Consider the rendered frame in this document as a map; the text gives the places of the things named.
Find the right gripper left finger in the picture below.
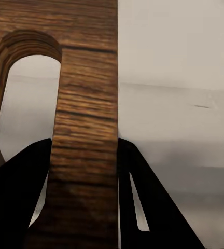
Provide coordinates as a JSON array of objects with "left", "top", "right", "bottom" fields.
[{"left": 0, "top": 138, "right": 52, "bottom": 249}]

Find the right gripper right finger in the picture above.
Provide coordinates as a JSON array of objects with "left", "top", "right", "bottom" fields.
[{"left": 118, "top": 137, "right": 205, "bottom": 249}]

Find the cutting board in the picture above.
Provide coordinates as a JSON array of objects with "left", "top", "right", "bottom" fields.
[{"left": 0, "top": 0, "right": 119, "bottom": 249}]

